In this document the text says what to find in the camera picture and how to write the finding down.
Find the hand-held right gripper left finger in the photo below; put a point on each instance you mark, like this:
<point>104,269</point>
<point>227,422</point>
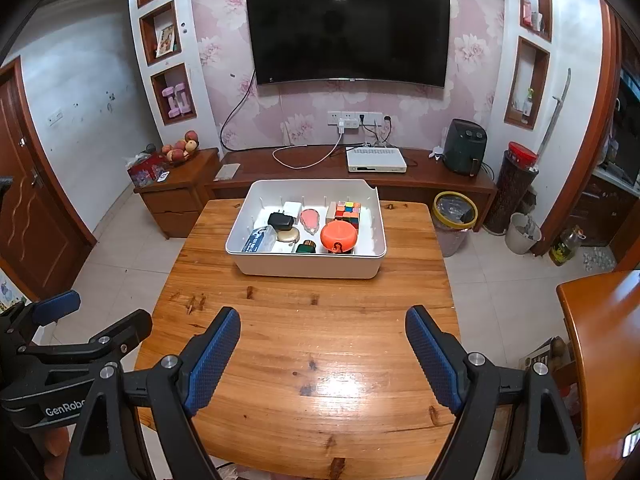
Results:
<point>212,360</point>

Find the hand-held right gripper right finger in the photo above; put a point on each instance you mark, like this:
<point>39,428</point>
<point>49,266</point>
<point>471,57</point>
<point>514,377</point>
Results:
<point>435,357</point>

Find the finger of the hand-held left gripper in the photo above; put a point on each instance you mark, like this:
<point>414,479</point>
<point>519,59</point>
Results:
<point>55,304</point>
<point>110,337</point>

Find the blue card pack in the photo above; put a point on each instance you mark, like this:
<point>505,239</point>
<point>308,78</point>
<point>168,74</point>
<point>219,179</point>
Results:
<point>257,241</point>

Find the white storage bin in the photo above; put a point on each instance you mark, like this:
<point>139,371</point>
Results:
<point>310,265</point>

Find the gold round compact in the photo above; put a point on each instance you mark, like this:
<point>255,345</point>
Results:
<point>287,236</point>

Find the green and gold small box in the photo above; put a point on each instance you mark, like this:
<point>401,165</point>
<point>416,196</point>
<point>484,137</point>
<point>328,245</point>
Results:
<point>305,247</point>

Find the black charger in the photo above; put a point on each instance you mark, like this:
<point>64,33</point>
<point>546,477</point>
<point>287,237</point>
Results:
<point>280,221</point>

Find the orange round case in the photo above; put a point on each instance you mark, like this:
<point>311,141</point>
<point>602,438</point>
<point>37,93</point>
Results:
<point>339,235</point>

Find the pink oval pouch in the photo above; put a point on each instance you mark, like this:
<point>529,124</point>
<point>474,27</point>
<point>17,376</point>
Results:
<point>310,220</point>

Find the colourful puzzle cube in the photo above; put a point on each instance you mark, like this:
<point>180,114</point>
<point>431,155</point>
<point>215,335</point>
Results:
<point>345,212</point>

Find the white charger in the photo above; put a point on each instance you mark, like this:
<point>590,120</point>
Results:
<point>294,209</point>

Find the person's left hand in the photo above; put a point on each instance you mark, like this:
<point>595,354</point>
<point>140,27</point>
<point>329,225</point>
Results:
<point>54,452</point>

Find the wooden door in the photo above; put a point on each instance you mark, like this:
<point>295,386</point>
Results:
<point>35,200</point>

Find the printed cardboard box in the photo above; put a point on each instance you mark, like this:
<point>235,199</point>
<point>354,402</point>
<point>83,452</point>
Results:
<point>542,355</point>

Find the yellow-rimmed trash bin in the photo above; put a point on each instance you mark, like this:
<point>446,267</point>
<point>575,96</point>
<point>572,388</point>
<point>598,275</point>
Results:
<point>450,240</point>

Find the white bucket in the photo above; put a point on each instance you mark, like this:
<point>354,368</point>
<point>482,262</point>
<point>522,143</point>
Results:
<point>517,240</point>

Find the wooden side cabinet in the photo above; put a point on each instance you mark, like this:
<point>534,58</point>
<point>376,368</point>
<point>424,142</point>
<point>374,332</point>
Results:
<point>175,205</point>

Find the red tissue box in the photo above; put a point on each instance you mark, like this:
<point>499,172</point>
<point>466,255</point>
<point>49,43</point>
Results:
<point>145,172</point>

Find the small white card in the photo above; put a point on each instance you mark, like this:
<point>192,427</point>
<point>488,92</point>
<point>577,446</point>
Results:
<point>162,177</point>

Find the oil bottle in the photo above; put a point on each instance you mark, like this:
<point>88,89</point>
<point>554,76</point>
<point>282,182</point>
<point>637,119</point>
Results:
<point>565,250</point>

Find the tall cylinder with red lid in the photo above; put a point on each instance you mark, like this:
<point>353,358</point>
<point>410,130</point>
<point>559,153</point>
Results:
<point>510,190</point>

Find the wooden television console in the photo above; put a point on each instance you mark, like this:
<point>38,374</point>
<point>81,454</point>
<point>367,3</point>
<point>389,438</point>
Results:
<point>425,170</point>

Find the paper sheet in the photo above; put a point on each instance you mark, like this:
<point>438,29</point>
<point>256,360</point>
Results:
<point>226,172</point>

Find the pile of small white lumps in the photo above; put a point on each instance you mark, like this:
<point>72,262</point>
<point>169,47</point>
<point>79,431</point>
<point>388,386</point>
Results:
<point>597,260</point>

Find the fruit bowl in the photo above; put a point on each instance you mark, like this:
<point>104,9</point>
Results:
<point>180,152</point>

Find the small white figure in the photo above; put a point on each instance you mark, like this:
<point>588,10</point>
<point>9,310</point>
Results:
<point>436,153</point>

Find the white set-top box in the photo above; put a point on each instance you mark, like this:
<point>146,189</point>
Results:
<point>375,160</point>

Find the dark air fryer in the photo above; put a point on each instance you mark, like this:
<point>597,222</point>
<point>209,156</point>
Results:
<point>465,147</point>

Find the smartphone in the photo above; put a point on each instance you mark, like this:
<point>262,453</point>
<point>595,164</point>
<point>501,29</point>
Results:
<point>631,444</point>

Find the pink dumbbell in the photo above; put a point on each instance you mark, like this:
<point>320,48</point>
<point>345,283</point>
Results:
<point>184,98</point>
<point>171,102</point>

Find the small white bottle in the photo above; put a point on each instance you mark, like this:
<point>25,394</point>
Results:
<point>527,105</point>

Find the sheathed sword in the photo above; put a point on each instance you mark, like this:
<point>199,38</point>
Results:
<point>555,110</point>

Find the black television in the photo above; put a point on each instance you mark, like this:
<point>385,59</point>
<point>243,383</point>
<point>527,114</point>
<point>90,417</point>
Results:
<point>345,30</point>

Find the pink and white cups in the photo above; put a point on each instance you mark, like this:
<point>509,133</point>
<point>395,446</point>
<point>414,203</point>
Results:
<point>532,15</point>

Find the white wall switch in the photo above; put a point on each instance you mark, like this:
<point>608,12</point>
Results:
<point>55,117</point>

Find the wall power outlet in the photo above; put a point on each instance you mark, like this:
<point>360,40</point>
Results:
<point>367,117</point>

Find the picture frame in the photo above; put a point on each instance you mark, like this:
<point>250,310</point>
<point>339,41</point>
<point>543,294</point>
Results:
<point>166,40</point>

